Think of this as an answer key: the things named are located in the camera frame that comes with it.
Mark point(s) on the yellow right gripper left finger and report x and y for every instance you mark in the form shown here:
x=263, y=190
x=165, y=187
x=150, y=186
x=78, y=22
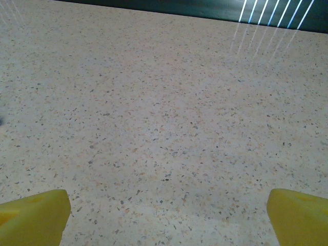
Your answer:
x=33, y=220

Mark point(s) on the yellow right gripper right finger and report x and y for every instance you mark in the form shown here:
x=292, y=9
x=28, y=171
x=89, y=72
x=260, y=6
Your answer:
x=299, y=220

